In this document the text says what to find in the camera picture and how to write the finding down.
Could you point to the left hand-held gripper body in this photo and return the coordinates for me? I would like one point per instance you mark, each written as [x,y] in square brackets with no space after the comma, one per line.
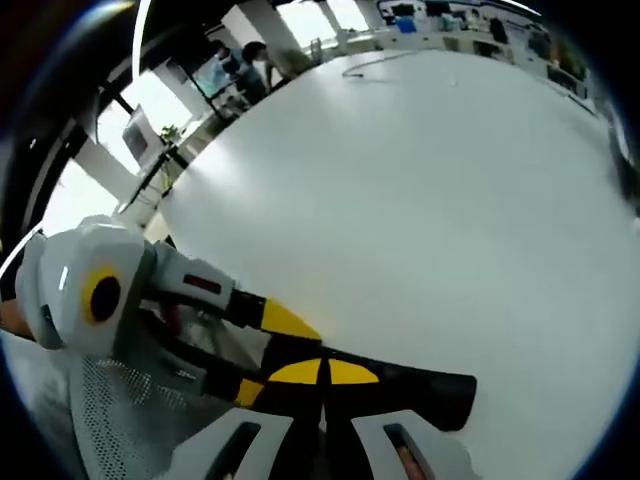
[65,260]

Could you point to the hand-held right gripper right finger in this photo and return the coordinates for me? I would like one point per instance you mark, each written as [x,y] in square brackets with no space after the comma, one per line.
[367,435]

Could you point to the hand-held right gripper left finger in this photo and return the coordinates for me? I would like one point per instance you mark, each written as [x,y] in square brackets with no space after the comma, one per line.
[277,425]

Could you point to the black remote control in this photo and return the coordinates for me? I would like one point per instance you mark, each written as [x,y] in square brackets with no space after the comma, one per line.
[425,395]

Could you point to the black tripod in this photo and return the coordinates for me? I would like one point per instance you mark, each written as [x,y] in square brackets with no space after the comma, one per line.
[155,175]

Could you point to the grey mesh chair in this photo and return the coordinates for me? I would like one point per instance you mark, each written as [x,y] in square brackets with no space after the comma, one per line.
[115,415]

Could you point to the small green plant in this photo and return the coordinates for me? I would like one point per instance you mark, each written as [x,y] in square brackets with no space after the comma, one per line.
[171,132]

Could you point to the computer monitor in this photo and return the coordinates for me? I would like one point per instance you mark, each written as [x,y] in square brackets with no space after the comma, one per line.
[136,135]

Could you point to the blue box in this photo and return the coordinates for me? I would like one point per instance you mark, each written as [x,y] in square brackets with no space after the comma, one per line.
[405,25]

